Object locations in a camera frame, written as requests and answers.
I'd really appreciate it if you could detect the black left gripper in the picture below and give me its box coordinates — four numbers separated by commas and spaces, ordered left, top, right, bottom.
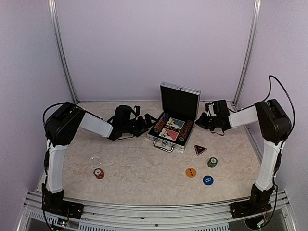
122, 113, 158, 137

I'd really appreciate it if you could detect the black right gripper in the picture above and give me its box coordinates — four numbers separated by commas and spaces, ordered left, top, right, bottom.
196, 112, 220, 131

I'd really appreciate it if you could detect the aluminium poker set case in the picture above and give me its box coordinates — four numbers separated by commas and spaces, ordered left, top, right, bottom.
147, 82, 201, 153

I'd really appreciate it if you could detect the red poker chip stack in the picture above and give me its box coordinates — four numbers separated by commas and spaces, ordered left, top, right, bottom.
93, 168, 104, 179

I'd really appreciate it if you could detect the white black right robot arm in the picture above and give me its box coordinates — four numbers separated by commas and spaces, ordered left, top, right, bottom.
196, 96, 296, 217

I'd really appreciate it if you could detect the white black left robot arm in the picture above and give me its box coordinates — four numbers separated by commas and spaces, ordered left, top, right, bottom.
42, 102, 157, 214

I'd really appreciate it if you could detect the right chip row in case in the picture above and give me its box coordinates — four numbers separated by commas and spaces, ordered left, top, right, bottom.
178, 120, 194, 142

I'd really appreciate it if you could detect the blue playing card deck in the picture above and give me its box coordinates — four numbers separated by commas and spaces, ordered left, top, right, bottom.
166, 117, 185, 130

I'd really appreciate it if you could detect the red playing card deck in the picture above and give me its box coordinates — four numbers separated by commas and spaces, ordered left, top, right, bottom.
159, 128, 179, 141

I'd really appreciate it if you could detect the black red triangular dealer button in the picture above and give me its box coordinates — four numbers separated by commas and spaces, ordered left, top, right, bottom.
194, 144, 207, 156

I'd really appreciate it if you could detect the green poker chip stack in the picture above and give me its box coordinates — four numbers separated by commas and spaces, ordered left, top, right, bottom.
207, 157, 218, 168

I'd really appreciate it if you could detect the orange big blind button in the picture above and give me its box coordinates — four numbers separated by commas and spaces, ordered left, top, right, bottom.
185, 168, 197, 178

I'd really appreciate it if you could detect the blue small blind button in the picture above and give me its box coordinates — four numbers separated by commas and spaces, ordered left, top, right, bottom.
203, 175, 214, 186

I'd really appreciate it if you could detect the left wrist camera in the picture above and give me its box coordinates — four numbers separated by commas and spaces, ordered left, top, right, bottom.
133, 105, 141, 119

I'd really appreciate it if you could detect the clear plastic ring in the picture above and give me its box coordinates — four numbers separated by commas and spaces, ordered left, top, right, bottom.
88, 156, 101, 168

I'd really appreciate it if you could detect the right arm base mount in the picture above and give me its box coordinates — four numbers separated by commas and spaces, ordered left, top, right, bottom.
230, 200, 253, 219

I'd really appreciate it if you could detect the front aluminium rail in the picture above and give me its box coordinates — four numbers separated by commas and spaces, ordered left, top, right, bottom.
15, 191, 299, 231

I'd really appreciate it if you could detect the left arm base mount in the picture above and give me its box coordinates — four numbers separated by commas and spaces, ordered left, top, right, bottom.
42, 200, 84, 219

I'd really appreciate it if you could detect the right aluminium frame post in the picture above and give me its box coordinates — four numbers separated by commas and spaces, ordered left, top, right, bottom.
232, 0, 262, 106

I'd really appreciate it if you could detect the aluminium frame post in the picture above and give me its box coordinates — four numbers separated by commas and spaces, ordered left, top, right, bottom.
48, 0, 78, 103
232, 0, 262, 106

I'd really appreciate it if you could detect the left aluminium frame post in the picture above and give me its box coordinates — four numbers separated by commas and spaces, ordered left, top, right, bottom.
48, 0, 78, 103

